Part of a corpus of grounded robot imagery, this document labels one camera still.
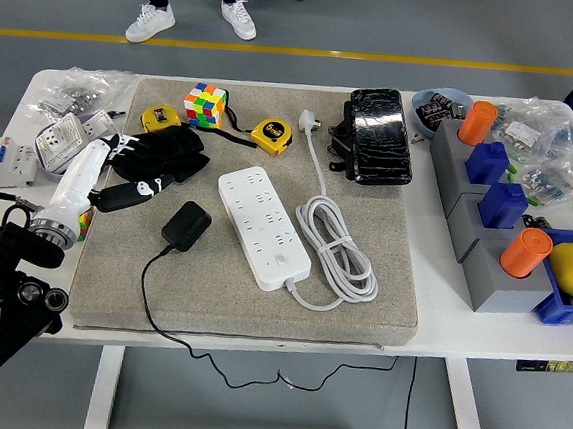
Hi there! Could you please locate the black plug cord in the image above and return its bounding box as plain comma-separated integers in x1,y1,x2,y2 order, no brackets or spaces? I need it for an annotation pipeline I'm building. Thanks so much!
132,241,408,403

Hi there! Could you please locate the grey-brown mat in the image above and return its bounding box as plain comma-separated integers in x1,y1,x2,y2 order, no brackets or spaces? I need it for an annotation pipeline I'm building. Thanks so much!
65,69,439,357

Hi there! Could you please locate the black glossy case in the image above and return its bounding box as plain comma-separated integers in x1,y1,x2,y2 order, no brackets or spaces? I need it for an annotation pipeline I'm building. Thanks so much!
341,85,422,190

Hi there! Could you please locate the black table control panel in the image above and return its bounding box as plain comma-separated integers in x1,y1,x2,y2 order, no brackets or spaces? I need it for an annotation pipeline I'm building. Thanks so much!
514,355,573,377

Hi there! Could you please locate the black plug adapter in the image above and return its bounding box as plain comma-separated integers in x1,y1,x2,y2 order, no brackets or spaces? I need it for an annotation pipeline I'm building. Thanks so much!
159,198,214,256

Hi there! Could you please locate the blue storage bin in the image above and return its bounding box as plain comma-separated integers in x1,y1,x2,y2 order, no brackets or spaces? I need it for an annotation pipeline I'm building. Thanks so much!
530,225,573,329

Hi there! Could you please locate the white wall socket panel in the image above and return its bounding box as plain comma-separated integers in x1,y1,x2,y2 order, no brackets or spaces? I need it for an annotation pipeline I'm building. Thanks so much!
32,110,91,177

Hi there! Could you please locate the grey holder block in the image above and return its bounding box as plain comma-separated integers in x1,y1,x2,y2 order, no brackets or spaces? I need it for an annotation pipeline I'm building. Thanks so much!
458,229,572,321
424,117,514,225
445,186,530,270

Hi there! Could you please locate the white power strip cable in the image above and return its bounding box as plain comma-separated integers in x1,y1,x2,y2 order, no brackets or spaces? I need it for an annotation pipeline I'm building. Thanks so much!
281,107,394,318

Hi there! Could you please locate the black cloth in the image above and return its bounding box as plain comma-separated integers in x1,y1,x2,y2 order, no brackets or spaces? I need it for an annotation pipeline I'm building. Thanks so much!
101,120,214,192

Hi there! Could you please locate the blue block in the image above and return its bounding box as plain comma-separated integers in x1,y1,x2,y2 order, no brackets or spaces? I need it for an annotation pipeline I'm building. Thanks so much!
475,179,531,233
463,138,514,189

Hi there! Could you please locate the white circuit breaker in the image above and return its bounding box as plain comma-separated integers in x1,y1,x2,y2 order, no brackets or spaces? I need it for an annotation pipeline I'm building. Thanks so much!
0,134,41,194

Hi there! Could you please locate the white power strip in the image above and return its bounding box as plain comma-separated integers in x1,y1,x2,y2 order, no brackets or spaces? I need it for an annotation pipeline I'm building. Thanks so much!
208,161,320,296

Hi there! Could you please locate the white socket block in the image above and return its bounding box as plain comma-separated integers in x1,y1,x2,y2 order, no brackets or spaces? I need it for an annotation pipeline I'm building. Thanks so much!
79,107,121,142

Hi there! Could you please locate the yellow tape measure with strap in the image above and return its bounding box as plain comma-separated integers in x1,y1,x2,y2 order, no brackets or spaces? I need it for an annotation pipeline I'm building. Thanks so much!
220,103,297,160

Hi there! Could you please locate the clear bag of components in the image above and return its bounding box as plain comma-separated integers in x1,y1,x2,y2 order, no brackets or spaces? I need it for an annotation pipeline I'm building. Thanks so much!
490,93,573,161
510,152,573,210

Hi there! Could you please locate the small colourful puzzle cube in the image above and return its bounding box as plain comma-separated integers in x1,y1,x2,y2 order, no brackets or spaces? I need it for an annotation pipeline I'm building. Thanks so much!
75,205,96,244

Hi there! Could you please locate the large colourful puzzle cube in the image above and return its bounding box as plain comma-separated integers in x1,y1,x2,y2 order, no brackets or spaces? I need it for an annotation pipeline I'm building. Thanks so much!
181,80,229,130

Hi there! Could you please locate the orange cylinder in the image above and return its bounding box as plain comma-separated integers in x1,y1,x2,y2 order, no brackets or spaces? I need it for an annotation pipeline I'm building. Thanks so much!
498,224,556,283
455,98,500,149

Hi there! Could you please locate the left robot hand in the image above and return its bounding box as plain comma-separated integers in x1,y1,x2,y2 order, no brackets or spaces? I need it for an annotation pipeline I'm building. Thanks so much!
30,125,180,245

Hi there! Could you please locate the black hanging cable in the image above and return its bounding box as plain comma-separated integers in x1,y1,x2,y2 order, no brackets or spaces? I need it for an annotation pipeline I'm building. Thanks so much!
400,358,418,429

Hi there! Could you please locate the blue bowl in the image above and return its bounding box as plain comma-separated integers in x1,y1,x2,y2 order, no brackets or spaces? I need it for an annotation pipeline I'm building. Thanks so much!
407,84,475,144

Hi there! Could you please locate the clear bag of metal parts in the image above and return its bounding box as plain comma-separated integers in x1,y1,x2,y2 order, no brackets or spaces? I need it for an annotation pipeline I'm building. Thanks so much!
27,62,137,125

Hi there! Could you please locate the white table leg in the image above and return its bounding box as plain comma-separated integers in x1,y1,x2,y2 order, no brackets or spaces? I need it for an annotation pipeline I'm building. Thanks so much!
437,357,494,429
82,342,126,429

